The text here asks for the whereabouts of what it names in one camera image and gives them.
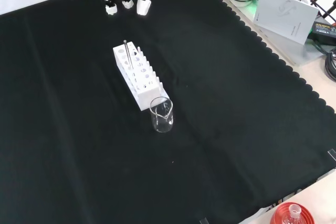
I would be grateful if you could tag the clear glass rod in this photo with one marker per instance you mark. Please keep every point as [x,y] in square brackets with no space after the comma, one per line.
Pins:
[128,53]

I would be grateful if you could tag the white test tube rack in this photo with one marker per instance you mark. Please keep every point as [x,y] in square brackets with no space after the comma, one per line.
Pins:
[147,95]

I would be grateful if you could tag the clear glass beaker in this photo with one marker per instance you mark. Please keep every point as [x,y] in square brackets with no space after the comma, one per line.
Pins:
[162,124]

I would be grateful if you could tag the black cloth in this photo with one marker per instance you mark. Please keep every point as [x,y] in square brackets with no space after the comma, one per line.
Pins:
[236,103]

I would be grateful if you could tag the white paper booklet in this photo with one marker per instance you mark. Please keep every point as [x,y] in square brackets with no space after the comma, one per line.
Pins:
[283,16]

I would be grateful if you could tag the black power adapter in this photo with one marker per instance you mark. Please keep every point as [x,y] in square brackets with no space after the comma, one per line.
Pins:
[325,30]

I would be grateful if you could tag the clear tape clip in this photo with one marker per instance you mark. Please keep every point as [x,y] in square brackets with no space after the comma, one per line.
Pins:
[333,155]
[204,221]

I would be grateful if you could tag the clear round-bottom flask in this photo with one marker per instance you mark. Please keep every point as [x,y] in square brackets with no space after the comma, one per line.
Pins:
[294,211]

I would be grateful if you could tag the grey base plate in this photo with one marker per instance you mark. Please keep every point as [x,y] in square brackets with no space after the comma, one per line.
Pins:
[294,51]

